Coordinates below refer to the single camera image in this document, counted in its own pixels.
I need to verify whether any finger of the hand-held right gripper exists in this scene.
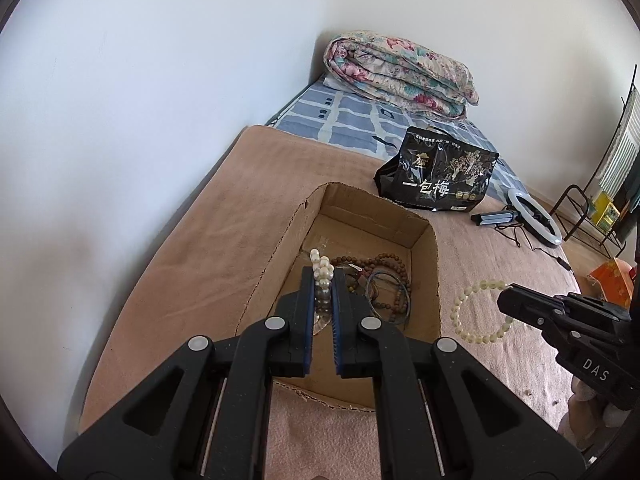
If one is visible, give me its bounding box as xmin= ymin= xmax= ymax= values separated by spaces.
xmin=496 ymin=283 xmax=581 ymax=347

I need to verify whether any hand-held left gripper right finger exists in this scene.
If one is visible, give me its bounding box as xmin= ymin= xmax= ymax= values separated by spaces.
xmin=330 ymin=272 xmax=586 ymax=480

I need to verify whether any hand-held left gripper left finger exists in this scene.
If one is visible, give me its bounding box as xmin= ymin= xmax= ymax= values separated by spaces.
xmin=57 ymin=272 xmax=318 ymax=480

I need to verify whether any small pearl bracelet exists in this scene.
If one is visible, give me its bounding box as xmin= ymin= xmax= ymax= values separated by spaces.
xmin=309 ymin=248 xmax=335 ymax=311

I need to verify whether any cream bead bracelet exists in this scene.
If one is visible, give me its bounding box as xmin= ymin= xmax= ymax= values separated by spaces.
xmin=451 ymin=280 xmax=516 ymax=345

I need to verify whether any dark metal bangle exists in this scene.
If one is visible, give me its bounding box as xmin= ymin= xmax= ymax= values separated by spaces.
xmin=364 ymin=270 xmax=412 ymax=318

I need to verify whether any wooden bead necklace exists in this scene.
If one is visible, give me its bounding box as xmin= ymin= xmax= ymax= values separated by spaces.
xmin=330 ymin=252 xmax=413 ymax=328

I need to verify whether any cardboard box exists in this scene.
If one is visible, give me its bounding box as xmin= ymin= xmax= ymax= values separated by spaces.
xmin=235 ymin=181 xmax=442 ymax=413

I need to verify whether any person's right hand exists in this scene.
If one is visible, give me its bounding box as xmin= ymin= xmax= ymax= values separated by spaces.
xmin=557 ymin=377 xmax=626 ymax=453

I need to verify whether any black folded tripod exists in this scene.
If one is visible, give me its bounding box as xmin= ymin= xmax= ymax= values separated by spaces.
xmin=470 ymin=211 xmax=518 ymax=228

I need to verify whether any yellow green box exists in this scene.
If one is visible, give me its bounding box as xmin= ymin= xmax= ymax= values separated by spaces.
xmin=592 ymin=195 xmax=621 ymax=233

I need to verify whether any pink fleece blanket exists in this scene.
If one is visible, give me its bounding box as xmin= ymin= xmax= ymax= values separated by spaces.
xmin=80 ymin=125 xmax=586 ymax=480

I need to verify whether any dark grey hanging coat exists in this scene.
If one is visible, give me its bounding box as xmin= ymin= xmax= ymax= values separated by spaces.
xmin=617 ymin=160 xmax=640 ymax=261

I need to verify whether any black snack bag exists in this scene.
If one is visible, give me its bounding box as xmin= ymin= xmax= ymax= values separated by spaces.
xmin=374 ymin=127 xmax=500 ymax=212

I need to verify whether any striped hanging towel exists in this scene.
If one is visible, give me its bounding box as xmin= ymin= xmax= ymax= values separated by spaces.
xmin=595 ymin=105 xmax=640 ymax=198

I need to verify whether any black metal clothes rack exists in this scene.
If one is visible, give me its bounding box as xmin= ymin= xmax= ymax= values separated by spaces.
xmin=550 ymin=65 xmax=640 ymax=259

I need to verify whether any blue patterned bedsheet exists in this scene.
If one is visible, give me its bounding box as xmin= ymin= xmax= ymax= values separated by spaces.
xmin=265 ymin=75 xmax=523 ymax=196

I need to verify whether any folded floral quilt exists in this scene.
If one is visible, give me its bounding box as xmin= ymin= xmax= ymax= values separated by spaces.
xmin=322 ymin=32 xmax=480 ymax=122

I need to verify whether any black ring light cable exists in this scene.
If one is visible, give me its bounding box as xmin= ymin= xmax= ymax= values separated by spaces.
xmin=495 ymin=222 xmax=573 ymax=273

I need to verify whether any white ring light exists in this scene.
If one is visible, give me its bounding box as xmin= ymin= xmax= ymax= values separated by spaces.
xmin=506 ymin=188 xmax=563 ymax=247

